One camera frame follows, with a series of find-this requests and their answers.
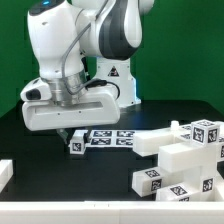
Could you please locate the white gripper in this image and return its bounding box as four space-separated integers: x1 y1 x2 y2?
22 85 120 143

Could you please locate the white tagged cube nut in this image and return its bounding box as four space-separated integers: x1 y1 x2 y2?
69 130 88 155

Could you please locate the white chair back frame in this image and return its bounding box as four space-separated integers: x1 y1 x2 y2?
133 121 224 173

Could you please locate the white tagged cube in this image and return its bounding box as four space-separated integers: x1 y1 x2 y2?
191 119 220 146

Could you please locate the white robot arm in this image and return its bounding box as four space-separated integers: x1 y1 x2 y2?
21 0 155 138

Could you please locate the white marker sheet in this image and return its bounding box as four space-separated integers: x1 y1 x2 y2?
85 130 135 148

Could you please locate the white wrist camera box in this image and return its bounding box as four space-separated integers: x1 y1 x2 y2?
20 78 52 102

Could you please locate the white front rail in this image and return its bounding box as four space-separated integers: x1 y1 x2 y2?
0 202 224 224

